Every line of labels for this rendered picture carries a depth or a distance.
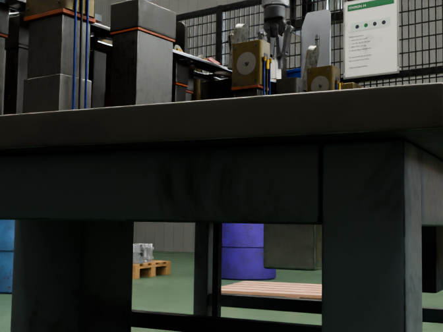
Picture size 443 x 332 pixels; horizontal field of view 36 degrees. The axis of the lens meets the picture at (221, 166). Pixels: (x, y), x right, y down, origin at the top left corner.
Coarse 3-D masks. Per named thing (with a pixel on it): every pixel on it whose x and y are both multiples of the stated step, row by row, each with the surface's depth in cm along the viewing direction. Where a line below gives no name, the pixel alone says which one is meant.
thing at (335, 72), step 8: (312, 72) 203; (320, 72) 201; (328, 72) 200; (336, 72) 201; (312, 80) 203; (320, 80) 201; (328, 80) 199; (336, 80) 200; (312, 88) 202; (320, 88) 201; (328, 88) 199; (336, 88) 200
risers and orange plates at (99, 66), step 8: (96, 56) 149; (104, 56) 151; (96, 64) 149; (104, 64) 151; (96, 72) 149; (104, 72) 151; (96, 80) 149; (104, 80) 151; (96, 88) 149; (104, 88) 151; (96, 96) 149; (104, 96) 151; (96, 104) 149; (104, 104) 151
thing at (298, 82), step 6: (282, 78) 193; (288, 78) 192; (294, 78) 191; (300, 78) 192; (276, 84) 194; (282, 84) 193; (288, 84) 192; (294, 84) 191; (300, 84) 192; (276, 90) 194; (282, 90) 193; (288, 90) 191; (294, 90) 190; (300, 90) 192
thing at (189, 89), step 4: (192, 72) 182; (188, 76) 180; (192, 76) 182; (188, 80) 180; (192, 80) 182; (188, 84) 180; (192, 84) 182; (188, 88) 180; (192, 88) 182; (188, 92) 181; (192, 92) 182; (188, 96) 181; (188, 100) 181
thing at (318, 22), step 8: (312, 16) 244; (320, 16) 243; (328, 16) 241; (304, 24) 246; (312, 24) 244; (320, 24) 242; (328, 24) 240; (304, 32) 246; (312, 32) 244; (320, 32) 242; (328, 32) 240; (304, 40) 246; (312, 40) 244; (320, 40) 242; (328, 40) 240; (304, 48) 245; (320, 48) 242; (328, 48) 240; (304, 56) 245; (320, 56) 241; (328, 56) 239; (304, 64) 245; (320, 64) 241; (328, 64) 239
